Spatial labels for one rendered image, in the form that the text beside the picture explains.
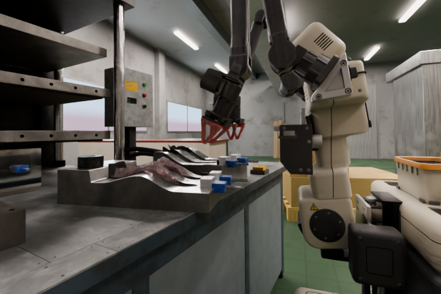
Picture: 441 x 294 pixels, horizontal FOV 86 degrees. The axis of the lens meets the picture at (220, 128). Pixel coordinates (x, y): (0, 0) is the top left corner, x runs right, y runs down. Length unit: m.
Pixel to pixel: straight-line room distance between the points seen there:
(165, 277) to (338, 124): 0.68
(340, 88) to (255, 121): 9.58
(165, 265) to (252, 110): 9.74
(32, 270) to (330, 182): 0.75
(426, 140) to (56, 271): 3.67
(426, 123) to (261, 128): 7.25
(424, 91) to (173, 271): 3.50
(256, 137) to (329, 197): 9.44
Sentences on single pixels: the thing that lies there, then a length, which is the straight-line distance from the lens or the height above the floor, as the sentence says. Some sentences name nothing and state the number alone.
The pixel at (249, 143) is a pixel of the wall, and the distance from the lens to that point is 10.29.
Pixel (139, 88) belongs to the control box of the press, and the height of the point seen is 1.34.
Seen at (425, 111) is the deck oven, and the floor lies 1.25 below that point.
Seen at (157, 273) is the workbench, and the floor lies 0.66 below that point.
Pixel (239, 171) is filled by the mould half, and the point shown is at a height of 0.84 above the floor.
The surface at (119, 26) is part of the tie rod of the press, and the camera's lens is 1.65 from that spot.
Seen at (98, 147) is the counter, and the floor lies 0.79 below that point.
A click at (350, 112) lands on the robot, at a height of 1.08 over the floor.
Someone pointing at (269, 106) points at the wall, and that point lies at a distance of 10.20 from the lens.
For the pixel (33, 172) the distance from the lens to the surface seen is 1.37.
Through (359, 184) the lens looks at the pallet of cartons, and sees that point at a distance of 3.10.
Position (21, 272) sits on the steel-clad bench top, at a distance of 0.55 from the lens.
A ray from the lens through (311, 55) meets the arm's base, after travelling 0.71.
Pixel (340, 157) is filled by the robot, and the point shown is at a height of 0.93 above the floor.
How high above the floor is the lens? 1.02
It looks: 1 degrees up
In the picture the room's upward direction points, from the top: 1 degrees counter-clockwise
